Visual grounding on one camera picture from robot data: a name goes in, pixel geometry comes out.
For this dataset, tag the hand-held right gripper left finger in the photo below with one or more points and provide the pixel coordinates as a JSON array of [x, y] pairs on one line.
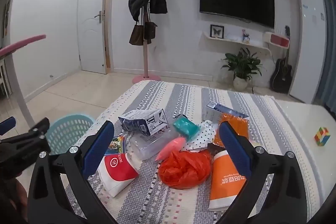
[[98, 148]]

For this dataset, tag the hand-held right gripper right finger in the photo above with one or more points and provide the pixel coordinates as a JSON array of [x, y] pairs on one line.
[[235, 148]]

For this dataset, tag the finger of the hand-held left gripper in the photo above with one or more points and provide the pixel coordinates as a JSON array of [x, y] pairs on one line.
[[36, 130], [6, 125]]

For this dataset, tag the white polka-dot paper bag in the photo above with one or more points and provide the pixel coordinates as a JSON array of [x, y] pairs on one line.
[[207, 132]]

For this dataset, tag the light blue plastic basket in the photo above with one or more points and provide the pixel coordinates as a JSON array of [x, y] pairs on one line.
[[71, 129]]

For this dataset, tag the pink labelled plastic bottle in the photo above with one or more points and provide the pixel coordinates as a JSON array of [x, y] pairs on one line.
[[170, 148]]

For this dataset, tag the dark brown shoulder bag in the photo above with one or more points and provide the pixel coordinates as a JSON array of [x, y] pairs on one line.
[[150, 31]]

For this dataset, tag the small colourful card box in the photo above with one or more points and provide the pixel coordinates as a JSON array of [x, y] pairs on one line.
[[117, 144]]

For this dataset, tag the red white paper bag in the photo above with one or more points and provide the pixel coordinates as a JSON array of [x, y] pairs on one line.
[[118, 169]]

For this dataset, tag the orange mesh bag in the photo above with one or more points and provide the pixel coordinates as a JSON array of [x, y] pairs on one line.
[[233, 118]]

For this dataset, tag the blue white cardboard box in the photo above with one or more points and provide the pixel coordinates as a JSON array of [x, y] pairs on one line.
[[218, 109]]

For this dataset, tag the clear plastic container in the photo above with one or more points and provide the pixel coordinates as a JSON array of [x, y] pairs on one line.
[[147, 145]]

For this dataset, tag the white chair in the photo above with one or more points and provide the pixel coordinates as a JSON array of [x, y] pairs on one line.
[[4, 77]]

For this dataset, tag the blue white milk carton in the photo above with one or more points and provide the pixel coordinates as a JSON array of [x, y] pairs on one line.
[[141, 121]]

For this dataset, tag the teal plastic packet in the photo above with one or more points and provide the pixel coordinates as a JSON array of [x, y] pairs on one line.
[[185, 127]]

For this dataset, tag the orange plastic bag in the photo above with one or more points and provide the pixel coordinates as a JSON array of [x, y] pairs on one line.
[[183, 169]]

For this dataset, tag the striped grey white tablecloth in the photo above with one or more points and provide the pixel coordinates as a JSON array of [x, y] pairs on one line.
[[183, 98]]

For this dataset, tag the pink round table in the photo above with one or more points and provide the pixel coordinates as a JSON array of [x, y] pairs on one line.
[[21, 44]]

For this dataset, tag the potted green plant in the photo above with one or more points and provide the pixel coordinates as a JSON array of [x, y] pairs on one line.
[[241, 64]]

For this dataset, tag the black acoustic guitar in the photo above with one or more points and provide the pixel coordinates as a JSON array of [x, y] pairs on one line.
[[281, 74]]

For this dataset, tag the colourful puzzle cube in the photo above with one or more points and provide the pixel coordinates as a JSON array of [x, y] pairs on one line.
[[322, 137]]

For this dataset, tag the pink coat rack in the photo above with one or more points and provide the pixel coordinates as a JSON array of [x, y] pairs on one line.
[[145, 61]]

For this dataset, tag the small colourful figurine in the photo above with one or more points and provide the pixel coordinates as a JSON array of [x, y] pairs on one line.
[[245, 36]]

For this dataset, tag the framed butterfly picture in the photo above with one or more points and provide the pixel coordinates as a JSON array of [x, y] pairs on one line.
[[216, 32]]

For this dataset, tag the brown handbag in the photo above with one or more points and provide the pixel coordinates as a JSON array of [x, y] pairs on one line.
[[136, 35]]

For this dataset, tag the white door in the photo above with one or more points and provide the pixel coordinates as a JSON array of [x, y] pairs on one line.
[[90, 16]]

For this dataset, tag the white refrigerator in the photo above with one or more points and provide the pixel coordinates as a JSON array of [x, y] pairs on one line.
[[308, 43]]

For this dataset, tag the blue curtain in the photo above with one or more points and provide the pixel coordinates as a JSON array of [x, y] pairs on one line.
[[326, 29]]

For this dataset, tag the white curved wall shelf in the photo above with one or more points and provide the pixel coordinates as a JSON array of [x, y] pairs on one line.
[[236, 41]]

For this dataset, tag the dark wall picture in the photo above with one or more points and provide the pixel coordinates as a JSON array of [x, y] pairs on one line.
[[7, 16]]

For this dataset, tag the red white wall cabinet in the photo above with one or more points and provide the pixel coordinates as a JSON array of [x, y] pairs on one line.
[[278, 41]]

